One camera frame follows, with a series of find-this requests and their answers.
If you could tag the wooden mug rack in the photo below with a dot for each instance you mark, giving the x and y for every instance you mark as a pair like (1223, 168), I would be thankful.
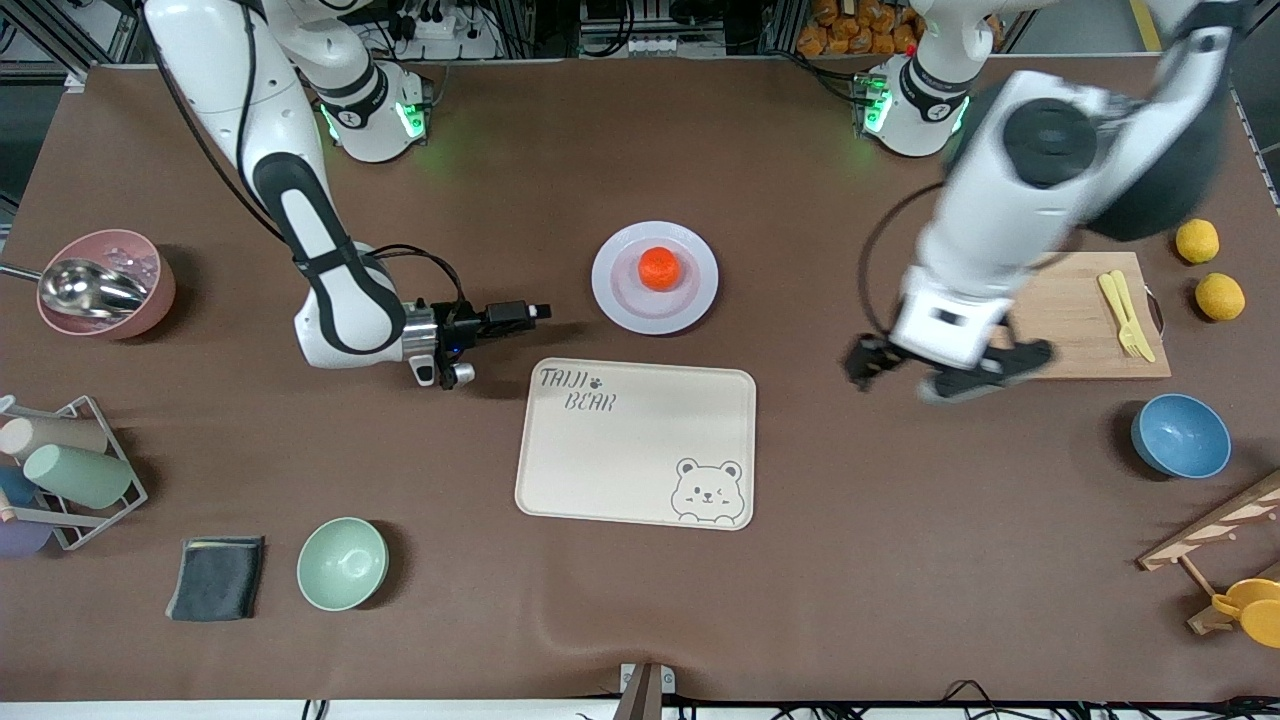
(1215, 520)

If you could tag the yellow mug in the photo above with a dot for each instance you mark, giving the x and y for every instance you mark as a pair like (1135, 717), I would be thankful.
(1255, 610)

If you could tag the yellow lemon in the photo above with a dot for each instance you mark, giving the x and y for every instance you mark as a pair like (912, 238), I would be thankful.
(1197, 241)
(1220, 297)

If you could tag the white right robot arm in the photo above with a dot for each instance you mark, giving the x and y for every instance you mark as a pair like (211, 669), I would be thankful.
(320, 270)

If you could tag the green cup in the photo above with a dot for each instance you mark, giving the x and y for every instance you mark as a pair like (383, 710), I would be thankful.
(75, 475)

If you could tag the blue cup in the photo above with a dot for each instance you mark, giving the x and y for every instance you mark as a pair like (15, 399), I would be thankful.
(15, 487)

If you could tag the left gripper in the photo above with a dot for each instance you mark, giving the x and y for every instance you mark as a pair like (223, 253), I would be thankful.
(868, 360)

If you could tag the wooden cutting board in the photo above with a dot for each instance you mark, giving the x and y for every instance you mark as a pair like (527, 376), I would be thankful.
(1075, 310)

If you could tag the metal table clamp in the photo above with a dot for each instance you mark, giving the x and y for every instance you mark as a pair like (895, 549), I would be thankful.
(640, 695)

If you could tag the white power strip with plugs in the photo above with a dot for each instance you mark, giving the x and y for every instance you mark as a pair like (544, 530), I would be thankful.
(445, 35)

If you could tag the light green bowl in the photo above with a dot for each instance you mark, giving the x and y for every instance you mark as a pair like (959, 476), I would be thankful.
(342, 565)

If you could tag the cream tray with bear print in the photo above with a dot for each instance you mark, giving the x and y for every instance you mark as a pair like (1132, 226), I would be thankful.
(620, 450)

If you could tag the purple cup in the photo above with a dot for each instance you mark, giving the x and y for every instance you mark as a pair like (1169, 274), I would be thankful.
(20, 538)

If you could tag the long white power strip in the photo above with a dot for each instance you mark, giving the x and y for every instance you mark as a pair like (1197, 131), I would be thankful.
(622, 46)

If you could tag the beige cup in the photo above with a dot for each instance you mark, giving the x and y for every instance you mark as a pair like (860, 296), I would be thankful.
(50, 437)

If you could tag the yellow plastic fork knife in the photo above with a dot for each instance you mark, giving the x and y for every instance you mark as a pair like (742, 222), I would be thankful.
(1138, 342)

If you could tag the metal scoop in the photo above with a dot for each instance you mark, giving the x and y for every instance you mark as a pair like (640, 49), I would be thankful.
(85, 288)

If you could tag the pink bowl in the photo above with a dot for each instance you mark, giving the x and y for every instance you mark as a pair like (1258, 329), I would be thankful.
(160, 300)

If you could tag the orange fruit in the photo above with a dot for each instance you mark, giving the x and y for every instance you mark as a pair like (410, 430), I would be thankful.
(660, 269)

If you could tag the clear plastic ice cubes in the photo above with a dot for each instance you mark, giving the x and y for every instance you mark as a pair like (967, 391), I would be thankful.
(140, 262)

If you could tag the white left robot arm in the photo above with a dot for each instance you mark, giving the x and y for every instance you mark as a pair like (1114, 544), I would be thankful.
(1040, 150)

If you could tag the folded grey cloth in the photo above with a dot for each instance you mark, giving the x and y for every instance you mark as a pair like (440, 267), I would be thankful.
(215, 580)

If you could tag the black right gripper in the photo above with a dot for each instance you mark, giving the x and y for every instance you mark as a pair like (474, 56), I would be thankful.
(468, 324)

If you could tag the pile of orange fruits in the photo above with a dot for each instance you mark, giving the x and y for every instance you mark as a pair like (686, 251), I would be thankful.
(850, 30)

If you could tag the blue bowl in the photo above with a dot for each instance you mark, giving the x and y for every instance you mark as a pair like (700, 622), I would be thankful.
(1180, 435)

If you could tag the round white plate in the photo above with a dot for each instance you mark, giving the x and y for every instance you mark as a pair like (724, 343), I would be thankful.
(625, 300)

